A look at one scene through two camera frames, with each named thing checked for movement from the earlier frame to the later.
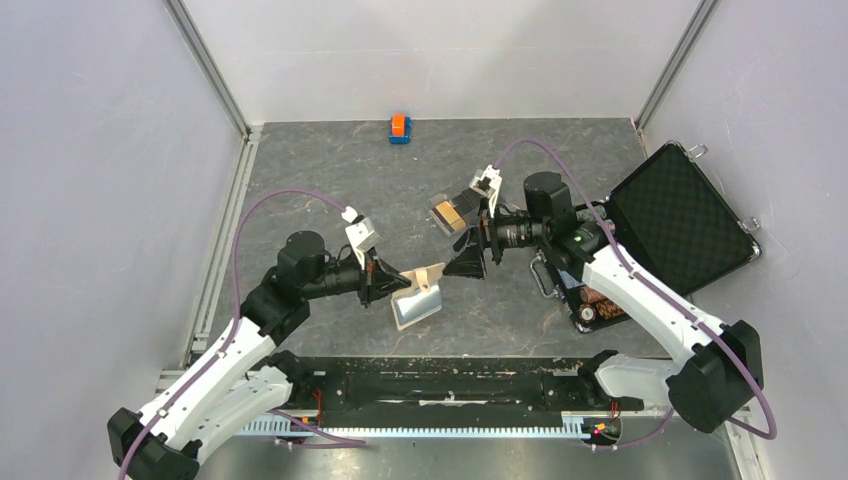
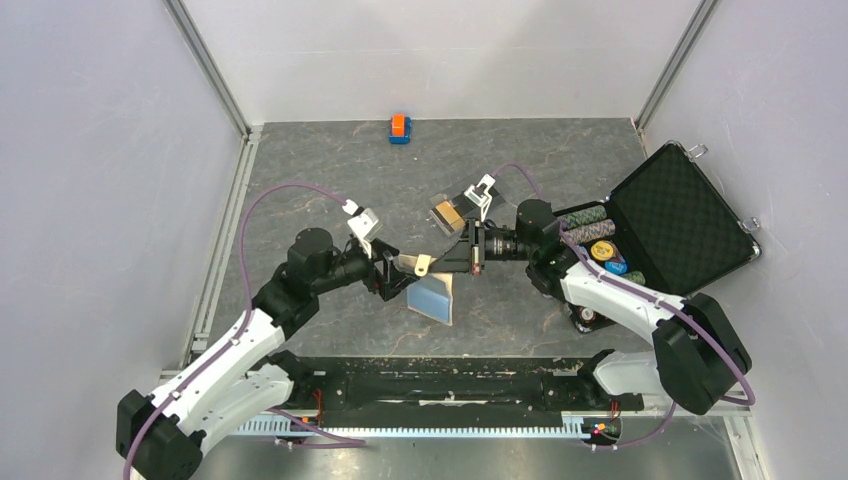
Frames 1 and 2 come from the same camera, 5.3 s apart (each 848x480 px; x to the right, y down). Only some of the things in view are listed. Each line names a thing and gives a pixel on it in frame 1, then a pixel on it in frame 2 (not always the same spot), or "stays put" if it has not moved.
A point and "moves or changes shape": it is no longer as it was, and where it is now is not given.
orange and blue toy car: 400,129 stays put
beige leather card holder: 422,299 moves or changes shape
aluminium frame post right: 700,19 stays put
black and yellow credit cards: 449,217 stays put
